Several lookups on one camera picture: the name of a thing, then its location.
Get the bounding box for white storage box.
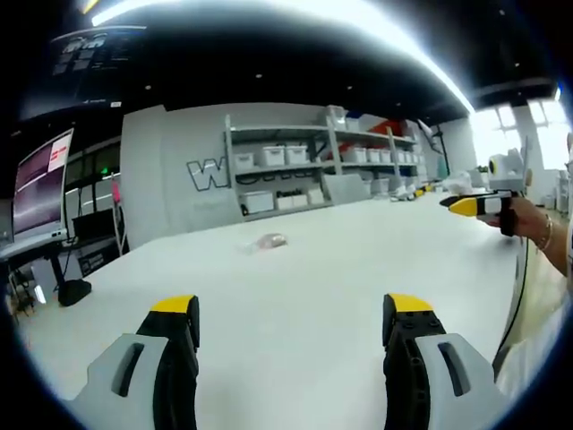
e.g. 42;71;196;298
285;143;310;165
261;145;287;166
244;191;275;214

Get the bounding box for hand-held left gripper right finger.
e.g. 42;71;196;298
382;293;520;430

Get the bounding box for grey metal shelving unit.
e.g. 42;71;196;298
223;105;431;223

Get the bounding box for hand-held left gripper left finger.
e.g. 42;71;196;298
62;294;201;430

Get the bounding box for black cable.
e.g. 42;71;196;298
492;232;532;377

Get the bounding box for gold bracelet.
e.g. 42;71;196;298
535;213;555;251

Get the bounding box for ceiling light strip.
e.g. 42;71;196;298
89;0;476;113

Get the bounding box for person's right hand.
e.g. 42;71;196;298
486;196;552;246

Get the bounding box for computer monitor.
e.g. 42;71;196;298
11;128;75;243

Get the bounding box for clear resealable bag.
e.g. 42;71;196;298
236;232;290;255

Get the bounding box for dark hanging poster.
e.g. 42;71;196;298
20;24;149;120

